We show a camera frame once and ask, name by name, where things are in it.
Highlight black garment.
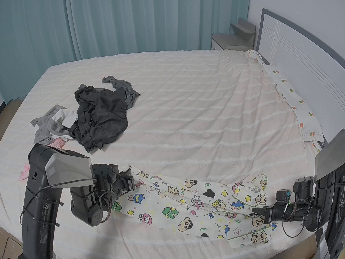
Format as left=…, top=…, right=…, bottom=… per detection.
left=74, top=85, right=128, bottom=154

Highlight white printed pillow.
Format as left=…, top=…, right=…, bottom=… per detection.
left=263, top=64, right=324, bottom=145

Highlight black cable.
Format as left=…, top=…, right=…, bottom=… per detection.
left=282, top=220, right=308, bottom=238

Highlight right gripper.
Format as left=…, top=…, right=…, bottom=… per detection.
left=265, top=205, right=293, bottom=224

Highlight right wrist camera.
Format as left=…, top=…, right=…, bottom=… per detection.
left=275, top=188, right=291, bottom=206

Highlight pink garment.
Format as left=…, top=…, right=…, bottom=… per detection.
left=20, top=138, right=66, bottom=180

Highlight light grey garment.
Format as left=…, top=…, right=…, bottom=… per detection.
left=30, top=105, right=79, bottom=146

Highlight white printed pyjama garment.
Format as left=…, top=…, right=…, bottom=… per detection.
left=112, top=165, right=279, bottom=252

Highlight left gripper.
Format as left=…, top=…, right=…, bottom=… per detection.
left=111, top=173, right=134, bottom=199

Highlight blue-green curtain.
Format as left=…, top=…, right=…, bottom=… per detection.
left=0, top=0, right=252, bottom=102

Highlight bed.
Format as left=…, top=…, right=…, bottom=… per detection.
left=0, top=8, right=345, bottom=259

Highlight dark grey garment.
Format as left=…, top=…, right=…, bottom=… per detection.
left=102, top=75, right=141, bottom=109

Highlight grey bedside table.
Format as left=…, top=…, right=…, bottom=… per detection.
left=211, top=17, right=256, bottom=51

